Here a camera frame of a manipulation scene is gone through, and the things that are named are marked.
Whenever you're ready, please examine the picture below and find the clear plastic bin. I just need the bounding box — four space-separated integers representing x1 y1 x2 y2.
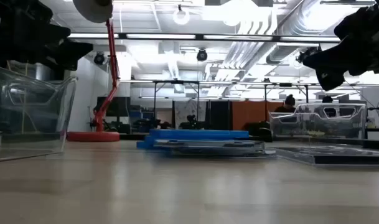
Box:
268 103 368 147
0 63 79 164

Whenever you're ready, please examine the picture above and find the round black wall lamp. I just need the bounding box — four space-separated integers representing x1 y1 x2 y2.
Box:
93 52 106 66

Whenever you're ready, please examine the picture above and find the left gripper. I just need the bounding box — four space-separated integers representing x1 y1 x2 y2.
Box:
21 24 94 72

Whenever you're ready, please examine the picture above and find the white ring light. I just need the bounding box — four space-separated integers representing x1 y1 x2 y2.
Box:
172 7 191 26

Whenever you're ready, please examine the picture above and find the black monitor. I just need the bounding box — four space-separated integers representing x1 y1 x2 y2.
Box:
96 96 131 118

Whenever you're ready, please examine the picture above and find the orange partition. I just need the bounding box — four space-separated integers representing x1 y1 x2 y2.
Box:
232 100 285 131

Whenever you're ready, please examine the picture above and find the red desk lamp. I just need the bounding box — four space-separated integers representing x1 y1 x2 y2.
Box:
66 0 122 143

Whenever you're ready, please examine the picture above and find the overhead light beam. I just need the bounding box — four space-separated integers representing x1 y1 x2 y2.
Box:
67 32 341 44

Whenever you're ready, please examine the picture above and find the black bag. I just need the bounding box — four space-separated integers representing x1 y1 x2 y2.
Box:
242 121 274 143

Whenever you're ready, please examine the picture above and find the black ceiling spotlight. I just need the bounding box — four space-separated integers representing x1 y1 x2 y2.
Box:
296 45 322 63

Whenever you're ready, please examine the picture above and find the black background rig frame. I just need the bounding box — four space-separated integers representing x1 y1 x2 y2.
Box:
152 80 200 132
263 82 310 123

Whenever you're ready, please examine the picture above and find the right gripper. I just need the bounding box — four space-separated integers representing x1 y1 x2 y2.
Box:
302 6 379 92

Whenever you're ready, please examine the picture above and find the black partition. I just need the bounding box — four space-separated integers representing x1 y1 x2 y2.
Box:
204 100 233 131

